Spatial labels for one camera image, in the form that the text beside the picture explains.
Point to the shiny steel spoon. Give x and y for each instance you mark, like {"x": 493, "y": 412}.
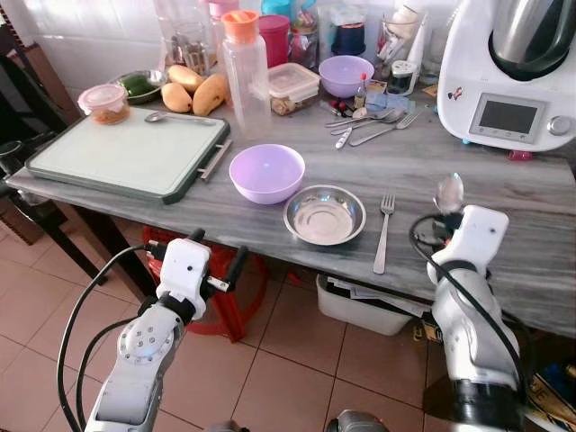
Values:
{"x": 448, "y": 191}

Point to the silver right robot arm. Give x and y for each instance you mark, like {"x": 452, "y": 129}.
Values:
{"x": 472, "y": 346}

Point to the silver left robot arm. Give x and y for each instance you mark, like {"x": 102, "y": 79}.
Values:
{"x": 135, "y": 378}

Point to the red plastic stool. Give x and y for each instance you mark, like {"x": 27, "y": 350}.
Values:
{"x": 229, "y": 310}

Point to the small pink plastic piece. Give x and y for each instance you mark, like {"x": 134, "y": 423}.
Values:
{"x": 519, "y": 155}

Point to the large purple plastic bowl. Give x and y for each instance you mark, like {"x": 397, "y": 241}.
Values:
{"x": 266, "y": 175}

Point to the round steel bowl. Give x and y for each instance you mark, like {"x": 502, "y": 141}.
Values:
{"x": 324, "y": 218}

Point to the white green-rimmed cutting board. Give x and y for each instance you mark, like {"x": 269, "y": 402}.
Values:
{"x": 126, "y": 153}

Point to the long steel fork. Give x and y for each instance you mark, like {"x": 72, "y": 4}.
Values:
{"x": 387, "y": 129}

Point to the white plastic storage bin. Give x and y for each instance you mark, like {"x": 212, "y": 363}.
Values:
{"x": 360, "y": 310}

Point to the small steel spoon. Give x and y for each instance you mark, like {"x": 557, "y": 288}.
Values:
{"x": 162, "y": 116}

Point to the long steel spoon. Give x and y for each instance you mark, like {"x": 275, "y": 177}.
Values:
{"x": 364, "y": 117}

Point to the yellow mango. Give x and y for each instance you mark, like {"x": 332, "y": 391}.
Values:
{"x": 175, "y": 97}
{"x": 210, "y": 94}
{"x": 184, "y": 76}

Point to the white kitchen cooking machine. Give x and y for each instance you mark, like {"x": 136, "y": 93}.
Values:
{"x": 504, "y": 81}

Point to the small sauce bottle red cap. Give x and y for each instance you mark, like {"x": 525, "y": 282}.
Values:
{"x": 360, "y": 93}

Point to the pink-lidded round food container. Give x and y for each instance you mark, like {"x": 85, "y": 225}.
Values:
{"x": 103, "y": 103}

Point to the grey robot left leg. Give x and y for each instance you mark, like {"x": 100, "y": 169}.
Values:
{"x": 225, "y": 427}

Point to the grey robot leg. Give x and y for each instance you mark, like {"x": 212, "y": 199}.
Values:
{"x": 357, "y": 422}
{"x": 225, "y": 427}

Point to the clear bottle orange cap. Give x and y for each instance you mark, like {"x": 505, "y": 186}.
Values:
{"x": 246, "y": 81}

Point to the small purple plastic bowl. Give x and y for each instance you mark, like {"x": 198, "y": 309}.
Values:
{"x": 346, "y": 76}

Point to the square clear lidded food box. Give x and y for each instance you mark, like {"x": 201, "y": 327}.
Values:
{"x": 293, "y": 86}

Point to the clear utensil holder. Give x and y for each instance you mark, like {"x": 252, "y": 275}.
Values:
{"x": 405, "y": 36}

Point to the dark wooden chair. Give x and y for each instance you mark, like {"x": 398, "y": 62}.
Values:
{"x": 31, "y": 99}

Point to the tall clear glass jar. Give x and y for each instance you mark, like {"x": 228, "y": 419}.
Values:
{"x": 184, "y": 40}

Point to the grey robot right leg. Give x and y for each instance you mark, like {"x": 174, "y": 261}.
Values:
{"x": 357, "y": 422}

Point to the yellow blue patterned bag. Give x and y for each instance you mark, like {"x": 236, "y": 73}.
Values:
{"x": 553, "y": 400}

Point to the dark blue jar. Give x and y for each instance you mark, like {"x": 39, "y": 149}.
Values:
{"x": 348, "y": 36}

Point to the magenta plastic cup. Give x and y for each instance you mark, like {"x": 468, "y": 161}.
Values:
{"x": 274, "y": 40}

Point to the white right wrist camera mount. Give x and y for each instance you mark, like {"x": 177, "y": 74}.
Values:
{"x": 472, "y": 243}

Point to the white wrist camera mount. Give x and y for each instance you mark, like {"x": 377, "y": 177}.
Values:
{"x": 184, "y": 274}
{"x": 472, "y": 243}

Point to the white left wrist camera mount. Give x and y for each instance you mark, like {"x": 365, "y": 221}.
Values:
{"x": 184, "y": 274}

